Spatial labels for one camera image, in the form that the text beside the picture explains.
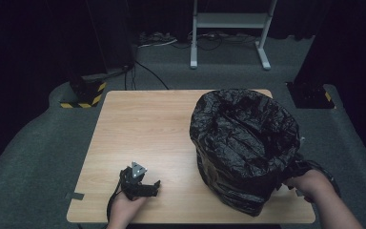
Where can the black stand base yellow stripe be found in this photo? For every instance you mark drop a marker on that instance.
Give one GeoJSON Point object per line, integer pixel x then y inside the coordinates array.
{"type": "Point", "coordinates": [311, 95]}

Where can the person's left hand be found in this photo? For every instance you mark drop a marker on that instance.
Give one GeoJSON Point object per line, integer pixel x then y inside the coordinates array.
{"type": "Point", "coordinates": [125, 208]}

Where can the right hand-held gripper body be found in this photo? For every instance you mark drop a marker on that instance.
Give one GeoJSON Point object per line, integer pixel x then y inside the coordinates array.
{"type": "Point", "coordinates": [299, 167]}

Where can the grey tape strip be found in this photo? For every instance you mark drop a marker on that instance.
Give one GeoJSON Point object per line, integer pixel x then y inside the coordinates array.
{"type": "Point", "coordinates": [75, 196]}

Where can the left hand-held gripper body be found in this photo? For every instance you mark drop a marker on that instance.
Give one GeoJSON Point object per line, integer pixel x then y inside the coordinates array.
{"type": "Point", "coordinates": [133, 181]}

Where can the black stand base striped edge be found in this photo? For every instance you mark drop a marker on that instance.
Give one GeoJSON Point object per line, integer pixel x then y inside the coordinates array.
{"type": "Point", "coordinates": [87, 92]}

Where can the white metal stand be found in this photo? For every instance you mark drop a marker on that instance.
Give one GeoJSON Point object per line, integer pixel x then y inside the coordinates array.
{"type": "Point", "coordinates": [232, 22]}

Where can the black plastic garbage bag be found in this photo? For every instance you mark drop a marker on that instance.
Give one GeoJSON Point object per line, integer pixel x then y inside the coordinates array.
{"type": "Point", "coordinates": [244, 140]}

